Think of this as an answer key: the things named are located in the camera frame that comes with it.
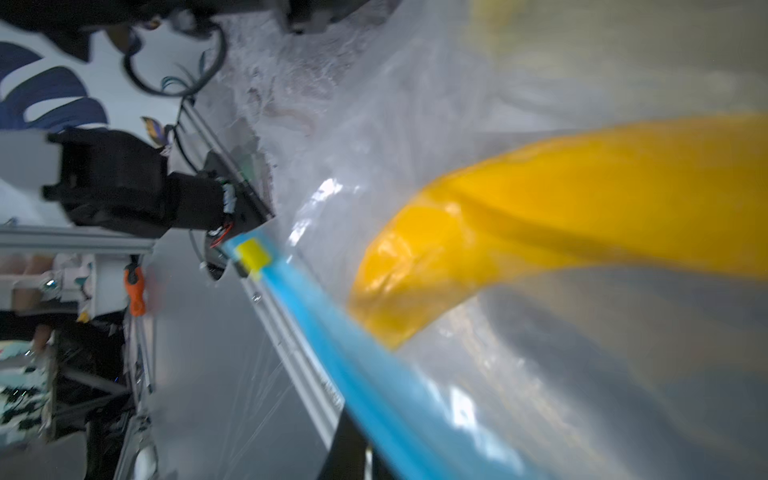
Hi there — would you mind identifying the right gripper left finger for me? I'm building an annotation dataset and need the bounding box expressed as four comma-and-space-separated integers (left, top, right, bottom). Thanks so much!
317, 410, 368, 480

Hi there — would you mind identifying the orange-yellow banana pair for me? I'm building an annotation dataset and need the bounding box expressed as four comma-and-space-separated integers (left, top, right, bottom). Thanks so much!
347, 114, 767, 348

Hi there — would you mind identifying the clear zip-top bag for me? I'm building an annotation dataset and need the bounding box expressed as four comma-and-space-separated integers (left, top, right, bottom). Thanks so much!
236, 1, 767, 479

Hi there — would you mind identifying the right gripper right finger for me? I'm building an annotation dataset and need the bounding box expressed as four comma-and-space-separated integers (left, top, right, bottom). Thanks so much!
370, 450, 398, 480

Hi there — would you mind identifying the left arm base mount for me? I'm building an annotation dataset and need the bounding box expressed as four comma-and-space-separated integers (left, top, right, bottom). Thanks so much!
41, 128, 274, 280

